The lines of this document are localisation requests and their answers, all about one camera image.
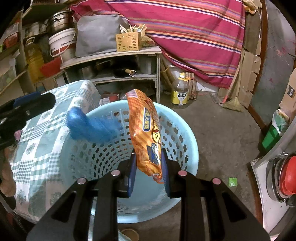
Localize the oil bottle yellow label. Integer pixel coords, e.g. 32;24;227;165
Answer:
171;72;190;109

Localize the orange snack bag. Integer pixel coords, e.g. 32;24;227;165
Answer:
126;89;163;184

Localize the red plastic basin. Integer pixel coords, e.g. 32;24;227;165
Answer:
40;57;62;77

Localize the rolling pin wooden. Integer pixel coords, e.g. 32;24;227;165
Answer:
125;69;137;77

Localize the straw broom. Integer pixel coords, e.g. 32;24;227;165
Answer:
219;56;243;112

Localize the striped magenta cloth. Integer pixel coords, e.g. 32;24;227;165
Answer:
70;0;245;88

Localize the red lid on pot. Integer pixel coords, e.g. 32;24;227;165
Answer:
280;156;296;195

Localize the wooden curved shelf rack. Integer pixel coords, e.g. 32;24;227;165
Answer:
0;2;70;100

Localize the grey low shelf unit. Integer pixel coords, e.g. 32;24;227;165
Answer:
61;46;162;102

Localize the small green wrapper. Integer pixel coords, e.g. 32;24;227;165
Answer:
228;177;238;187

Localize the white plastic bucket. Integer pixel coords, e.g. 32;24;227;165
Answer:
49;28;76;63

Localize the yellow oil jug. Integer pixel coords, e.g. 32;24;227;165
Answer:
25;37;44;84

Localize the blue plastic wrapper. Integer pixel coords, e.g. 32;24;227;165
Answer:
66;107;120;144

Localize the steel cooking pot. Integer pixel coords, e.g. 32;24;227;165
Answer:
47;11;74;36

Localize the green plastic bag bin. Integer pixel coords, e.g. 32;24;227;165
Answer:
262;109;289;152

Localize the light blue plastic basket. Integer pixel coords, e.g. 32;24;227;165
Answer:
60;100;199;223

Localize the green checkered tablecloth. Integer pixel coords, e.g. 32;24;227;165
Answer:
10;80;101;223

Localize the yellow utensil holder box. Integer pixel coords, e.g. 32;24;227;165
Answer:
115;32;142;52

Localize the grey fabric bag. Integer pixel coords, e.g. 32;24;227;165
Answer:
75;15;128;57

